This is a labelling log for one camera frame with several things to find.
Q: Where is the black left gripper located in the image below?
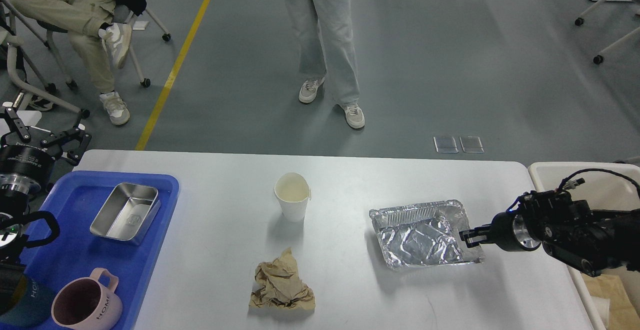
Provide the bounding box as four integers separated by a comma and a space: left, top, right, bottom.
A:
0, 106, 92, 194

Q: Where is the aluminium foil tray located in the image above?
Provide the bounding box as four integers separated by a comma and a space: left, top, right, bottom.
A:
368, 199, 485, 270

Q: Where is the seated person in khaki trousers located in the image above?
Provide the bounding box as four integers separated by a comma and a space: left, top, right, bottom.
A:
9, 0, 147, 127

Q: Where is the clear floor plate left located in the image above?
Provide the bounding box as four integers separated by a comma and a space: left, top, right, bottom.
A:
433, 135, 459, 154

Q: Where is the brown paper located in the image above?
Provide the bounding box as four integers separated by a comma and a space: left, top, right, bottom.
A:
248, 247, 316, 311
581, 270, 640, 330

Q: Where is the white chair base right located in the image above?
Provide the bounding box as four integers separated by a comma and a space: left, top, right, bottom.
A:
574, 0, 640, 65

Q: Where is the pink home mug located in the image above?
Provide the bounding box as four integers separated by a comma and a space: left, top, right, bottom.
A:
50, 267, 123, 330

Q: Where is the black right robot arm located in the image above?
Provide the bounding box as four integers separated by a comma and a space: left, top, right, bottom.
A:
459, 172, 640, 277

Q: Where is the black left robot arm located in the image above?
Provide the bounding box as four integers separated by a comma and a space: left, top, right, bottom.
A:
0, 107, 92, 314

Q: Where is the brown paper in bin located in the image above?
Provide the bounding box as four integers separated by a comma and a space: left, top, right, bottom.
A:
581, 270, 640, 330

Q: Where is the stainless steel rectangular tin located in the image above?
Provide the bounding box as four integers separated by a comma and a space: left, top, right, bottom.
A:
89, 182, 162, 246

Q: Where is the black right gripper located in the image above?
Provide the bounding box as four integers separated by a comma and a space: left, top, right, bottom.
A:
459, 212, 542, 252

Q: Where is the white side table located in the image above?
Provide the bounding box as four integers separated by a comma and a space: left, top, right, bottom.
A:
0, 110, 55, 194

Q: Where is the dark blue mug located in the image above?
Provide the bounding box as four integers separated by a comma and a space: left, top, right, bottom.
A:
0, 275, 56, 329

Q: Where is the blue plastic tray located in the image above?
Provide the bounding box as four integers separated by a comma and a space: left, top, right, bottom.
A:
20, 170, 179, 330

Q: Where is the clear floor plate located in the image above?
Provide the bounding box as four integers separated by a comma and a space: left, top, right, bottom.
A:
459, 135, 485, 153
433, 135, 459, 154

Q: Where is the white paper cup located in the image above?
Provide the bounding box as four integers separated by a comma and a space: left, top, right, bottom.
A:
274, 172, 312, 222

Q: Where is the standing person in jeans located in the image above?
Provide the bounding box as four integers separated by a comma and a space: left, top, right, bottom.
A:
284, 0, 366, 130

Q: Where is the clear floor plate right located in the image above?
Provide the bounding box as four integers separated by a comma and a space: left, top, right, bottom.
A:
459, 135, 485, 153

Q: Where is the white plastic bin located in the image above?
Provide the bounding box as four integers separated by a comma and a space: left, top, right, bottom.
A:
528, 162, 640, 330

